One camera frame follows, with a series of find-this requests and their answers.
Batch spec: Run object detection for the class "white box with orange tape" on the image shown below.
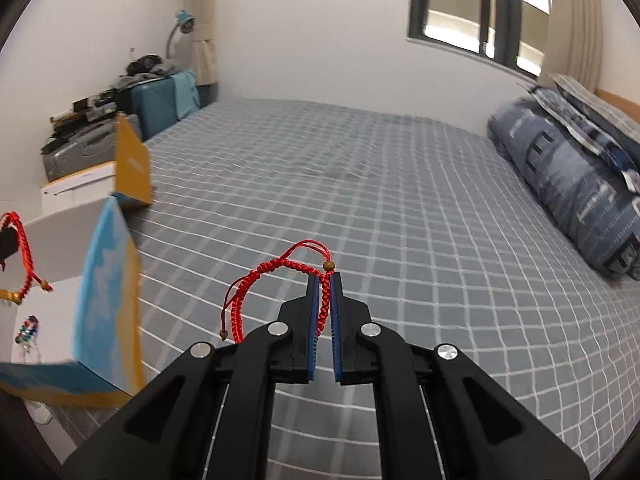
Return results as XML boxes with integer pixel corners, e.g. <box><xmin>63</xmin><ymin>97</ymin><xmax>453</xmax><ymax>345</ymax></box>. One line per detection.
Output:
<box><xmin>41</xmin><ymin>114</ymin><xmax>154</xmax><ymax>222</ymax></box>

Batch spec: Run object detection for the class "wooden headboard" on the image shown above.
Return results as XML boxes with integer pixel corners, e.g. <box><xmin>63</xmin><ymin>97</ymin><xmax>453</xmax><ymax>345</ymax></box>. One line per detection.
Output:
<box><xmin>595</xmin><ymin>88</ymin><xmax>640</xmax><ymax>126</ymax></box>

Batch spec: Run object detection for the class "colourful bead bracelet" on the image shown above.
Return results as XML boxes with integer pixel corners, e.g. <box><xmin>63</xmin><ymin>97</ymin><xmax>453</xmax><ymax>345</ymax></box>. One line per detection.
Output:
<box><xmin>15</xmin><ymin>315</ymin><xmax>41</xmax><ymax>347</ymax></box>

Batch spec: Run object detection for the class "blue desk lamp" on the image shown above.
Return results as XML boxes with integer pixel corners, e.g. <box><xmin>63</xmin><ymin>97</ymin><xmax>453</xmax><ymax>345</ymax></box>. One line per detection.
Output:
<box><xmin>165</xmin><ymin>9</ymin><xmax>199</xmax><ymax>59</ymax></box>

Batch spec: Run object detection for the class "grey checked bed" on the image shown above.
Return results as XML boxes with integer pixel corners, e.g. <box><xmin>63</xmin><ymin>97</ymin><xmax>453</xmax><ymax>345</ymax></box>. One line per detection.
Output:
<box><xmin>45</xmin><ymin>97</ymin><xmax>640</xmax><ymax>480</ymax></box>

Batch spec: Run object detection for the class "grey patterned pillow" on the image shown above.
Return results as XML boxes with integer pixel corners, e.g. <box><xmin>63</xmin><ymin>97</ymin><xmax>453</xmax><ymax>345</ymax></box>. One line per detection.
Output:
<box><xmin>530</xmin><ymin>72</ymin><xmax>640</xmax><ymax>192</ymax></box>

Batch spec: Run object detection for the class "pile of black electronics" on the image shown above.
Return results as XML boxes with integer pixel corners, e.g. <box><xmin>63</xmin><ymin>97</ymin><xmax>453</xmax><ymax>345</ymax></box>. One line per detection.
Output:
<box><xmin>40</xmin><ymin>91</ymin><xmax>132</xmax><ymax>157</ymax></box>

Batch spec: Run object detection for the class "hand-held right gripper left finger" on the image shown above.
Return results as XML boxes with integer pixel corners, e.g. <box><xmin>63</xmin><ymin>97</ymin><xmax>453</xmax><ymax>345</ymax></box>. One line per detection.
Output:
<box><xmin>62</xmin><ymin>272</ymin><xmax>321</xmax><ymax>480</ymax></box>

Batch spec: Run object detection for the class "black bag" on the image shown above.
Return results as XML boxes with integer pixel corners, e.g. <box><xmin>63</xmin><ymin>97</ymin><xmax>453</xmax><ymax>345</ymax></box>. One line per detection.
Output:
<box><xmin>125</xmin><ymin>54</ymin><xmax>174</xmax><ymax>82</ymax></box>

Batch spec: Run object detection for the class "light blue cloth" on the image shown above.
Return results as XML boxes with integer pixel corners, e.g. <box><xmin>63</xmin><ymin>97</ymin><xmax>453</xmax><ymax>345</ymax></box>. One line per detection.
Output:
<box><xmin>170</xmin><ymin>70</ymin><xmax>197</xmax><ymax>121</ymax></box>

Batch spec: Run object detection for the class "dark blue patterned quilt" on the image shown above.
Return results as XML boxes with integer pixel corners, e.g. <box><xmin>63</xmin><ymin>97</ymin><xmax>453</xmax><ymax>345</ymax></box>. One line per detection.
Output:
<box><xmin>487</xmin><ymin>87</ymin><xmax>640</xmax><ymax>281</ymax></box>

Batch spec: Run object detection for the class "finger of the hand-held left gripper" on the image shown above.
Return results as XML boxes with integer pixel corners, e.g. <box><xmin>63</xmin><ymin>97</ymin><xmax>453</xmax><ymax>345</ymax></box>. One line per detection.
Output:
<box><xmin>0</xmin><ymin>227</ymin><xmax>21</xmax><ymax>272</ymax></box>

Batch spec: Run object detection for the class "dark framed window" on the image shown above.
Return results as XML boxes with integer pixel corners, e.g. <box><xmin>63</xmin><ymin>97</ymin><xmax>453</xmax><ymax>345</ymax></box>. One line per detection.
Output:
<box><xmin>407</xmin><ymin>0</ymin><xmax>554</xmax><ymax>79</ymax></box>

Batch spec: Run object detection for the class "grey suitcase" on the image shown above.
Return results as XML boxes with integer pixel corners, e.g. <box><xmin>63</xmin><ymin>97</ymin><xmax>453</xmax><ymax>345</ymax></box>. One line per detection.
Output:
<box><xmin>42</xmin><ymin>112</ymin><xmax>144</xmax><ymax>184</ymax></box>

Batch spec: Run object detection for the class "beige curtain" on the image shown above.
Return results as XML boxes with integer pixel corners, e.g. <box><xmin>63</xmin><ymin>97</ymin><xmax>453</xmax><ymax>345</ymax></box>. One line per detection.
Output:
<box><xmin>179</xmin><ymin>0</ymin><xmax>221</xmax><ymax>107</ymax></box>
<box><xmin>540</xmin><ymin>0</ymin><xmax>604</xmax><ymax>94</ymax></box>

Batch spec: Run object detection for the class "teal suitcase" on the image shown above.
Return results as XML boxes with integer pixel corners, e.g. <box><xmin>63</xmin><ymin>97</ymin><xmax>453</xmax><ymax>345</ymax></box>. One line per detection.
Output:
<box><xmin>131</xmin><ymin>71</ymin><xmax>201</xmax><ymax>141</ymax></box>

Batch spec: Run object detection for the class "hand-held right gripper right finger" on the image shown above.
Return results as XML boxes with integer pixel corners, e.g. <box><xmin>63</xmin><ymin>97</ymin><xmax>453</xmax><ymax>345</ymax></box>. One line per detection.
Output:
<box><xmin>327</xmin><ymin>271</ymin><xmax>591</xmax><ymax>480</ymax></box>

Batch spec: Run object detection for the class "red braided bracelet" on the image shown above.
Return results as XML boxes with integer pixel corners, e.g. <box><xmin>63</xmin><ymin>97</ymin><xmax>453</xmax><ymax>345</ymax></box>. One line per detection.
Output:
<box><xmin>220</xmin><ymin>241</ymin><xmax>337</xmax><ymax>345</ymax></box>
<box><xmin>0</xmin><ymin>211</ymin><xmax>54</xmax><ymax>307</ymax></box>

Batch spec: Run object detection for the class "white box with blue tape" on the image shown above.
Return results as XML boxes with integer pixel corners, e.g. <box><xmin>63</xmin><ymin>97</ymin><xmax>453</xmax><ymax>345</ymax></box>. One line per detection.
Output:
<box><xmin>0</xmin><ymin>187</ymin><xmax>147</xmax><ymax>409</ymax></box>

